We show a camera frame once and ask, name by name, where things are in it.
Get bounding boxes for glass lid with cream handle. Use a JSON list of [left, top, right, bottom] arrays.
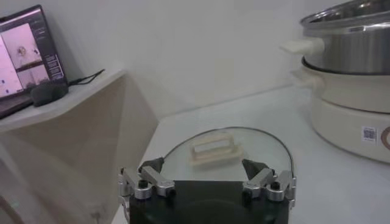
[[163, 126, 295, 183]]

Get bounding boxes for black laptop cable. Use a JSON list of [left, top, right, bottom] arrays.
[[67, 69, 106, 86]]

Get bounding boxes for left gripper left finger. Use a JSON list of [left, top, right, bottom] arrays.
[[120, 157, 176, 201]]

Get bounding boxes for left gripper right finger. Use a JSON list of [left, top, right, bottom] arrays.
[[242, 158, 297, 203]]

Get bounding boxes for cream electric pot base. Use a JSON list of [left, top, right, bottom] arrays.
[[291, 57, 390, 165]]

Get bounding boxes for white side desk with mouse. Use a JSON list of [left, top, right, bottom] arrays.
[[0, 68, 159, 224]]

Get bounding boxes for black laptop with pink screen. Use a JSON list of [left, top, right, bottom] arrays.
[[0, 4, 68, 119]]

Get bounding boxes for black computer mouse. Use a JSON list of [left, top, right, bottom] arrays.
[[30, 82, 69, 107]]

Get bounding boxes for perforated steel steamer basket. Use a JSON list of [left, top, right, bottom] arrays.
[[280, 0, 390, 75]]

